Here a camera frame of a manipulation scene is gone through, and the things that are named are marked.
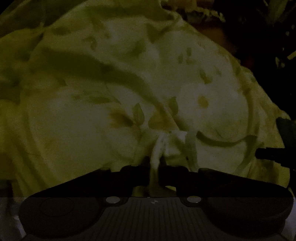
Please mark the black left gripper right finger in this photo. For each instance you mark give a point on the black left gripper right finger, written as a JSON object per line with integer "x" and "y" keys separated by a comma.
{"x": 171, "y": 174}

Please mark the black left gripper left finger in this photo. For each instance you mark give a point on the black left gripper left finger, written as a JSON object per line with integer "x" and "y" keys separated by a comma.
{"x": 138, "y": 174}

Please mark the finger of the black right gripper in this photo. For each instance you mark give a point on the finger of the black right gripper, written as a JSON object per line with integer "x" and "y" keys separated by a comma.
{"x": 284, "y": 156}

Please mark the white patterned small garment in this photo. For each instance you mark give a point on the white patterned small garment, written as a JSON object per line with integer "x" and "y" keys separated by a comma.
{"x": 102, "y": 84}

